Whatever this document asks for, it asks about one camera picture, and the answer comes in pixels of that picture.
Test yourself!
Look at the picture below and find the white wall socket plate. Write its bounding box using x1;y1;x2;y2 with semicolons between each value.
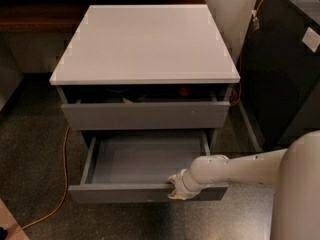
302;27;320;52

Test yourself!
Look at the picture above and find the black cabinet at right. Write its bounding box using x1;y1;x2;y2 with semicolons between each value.
238;0;320;150

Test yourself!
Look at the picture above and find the orange cable on floor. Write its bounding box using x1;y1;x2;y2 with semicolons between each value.
5;125;72;240

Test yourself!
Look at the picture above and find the grey top drawer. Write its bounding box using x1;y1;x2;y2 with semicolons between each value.
62;97;230;130

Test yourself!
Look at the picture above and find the orange round object in drawer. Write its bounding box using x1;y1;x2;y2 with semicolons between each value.
178;86;193;97

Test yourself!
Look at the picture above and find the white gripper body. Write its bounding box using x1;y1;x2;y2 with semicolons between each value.
175;169;201;200

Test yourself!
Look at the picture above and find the grey drawer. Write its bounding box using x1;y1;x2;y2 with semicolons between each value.
62;97;230;130
67;130;229;204

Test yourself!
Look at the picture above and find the dark wooden shelf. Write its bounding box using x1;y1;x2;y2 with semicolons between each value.
0;0;205;33

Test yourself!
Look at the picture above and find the light wooden board corner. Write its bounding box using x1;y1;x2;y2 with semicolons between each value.
0;199;30;240

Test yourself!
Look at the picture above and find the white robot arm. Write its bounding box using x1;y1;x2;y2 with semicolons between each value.
168;130;320;240

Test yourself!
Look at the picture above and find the grey drawer cabinet white top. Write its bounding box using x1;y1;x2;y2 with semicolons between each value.
50;4;240;144

